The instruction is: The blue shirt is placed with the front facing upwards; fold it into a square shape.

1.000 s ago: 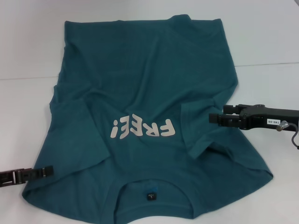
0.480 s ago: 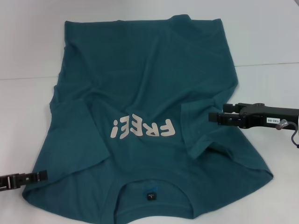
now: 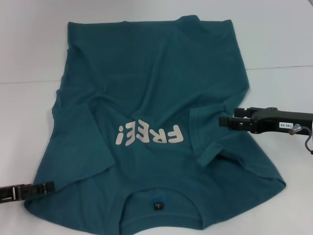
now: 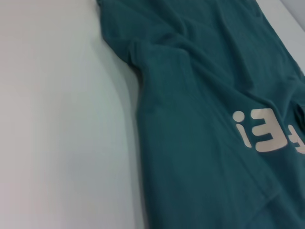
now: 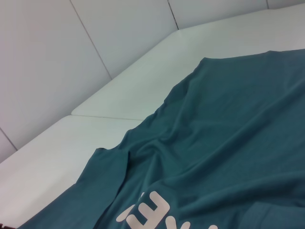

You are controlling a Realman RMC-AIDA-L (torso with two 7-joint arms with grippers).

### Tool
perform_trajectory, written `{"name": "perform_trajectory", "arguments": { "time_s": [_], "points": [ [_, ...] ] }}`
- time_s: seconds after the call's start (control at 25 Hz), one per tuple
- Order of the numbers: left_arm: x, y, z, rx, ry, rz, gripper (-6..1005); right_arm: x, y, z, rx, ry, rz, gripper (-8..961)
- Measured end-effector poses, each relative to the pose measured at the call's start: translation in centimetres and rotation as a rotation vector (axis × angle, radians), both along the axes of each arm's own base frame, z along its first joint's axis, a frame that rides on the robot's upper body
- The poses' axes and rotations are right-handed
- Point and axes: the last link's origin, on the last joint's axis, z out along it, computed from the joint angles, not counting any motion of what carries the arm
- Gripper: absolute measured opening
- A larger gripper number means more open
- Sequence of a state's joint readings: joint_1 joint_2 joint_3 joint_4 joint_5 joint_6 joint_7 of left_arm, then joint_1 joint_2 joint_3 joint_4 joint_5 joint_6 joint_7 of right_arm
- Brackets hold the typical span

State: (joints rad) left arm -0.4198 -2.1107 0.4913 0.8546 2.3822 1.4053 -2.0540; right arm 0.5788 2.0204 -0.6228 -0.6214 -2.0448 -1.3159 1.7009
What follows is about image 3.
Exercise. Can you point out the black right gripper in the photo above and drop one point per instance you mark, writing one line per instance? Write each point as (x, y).
(283, 121)

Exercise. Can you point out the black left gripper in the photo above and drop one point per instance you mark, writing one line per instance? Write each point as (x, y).
(5, 194)

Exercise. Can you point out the silver gripper connector stub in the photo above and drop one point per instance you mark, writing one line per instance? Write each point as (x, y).
(294, 129)

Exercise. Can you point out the teal t-shirt with FREE print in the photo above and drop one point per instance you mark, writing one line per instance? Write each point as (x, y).
(151, 73)

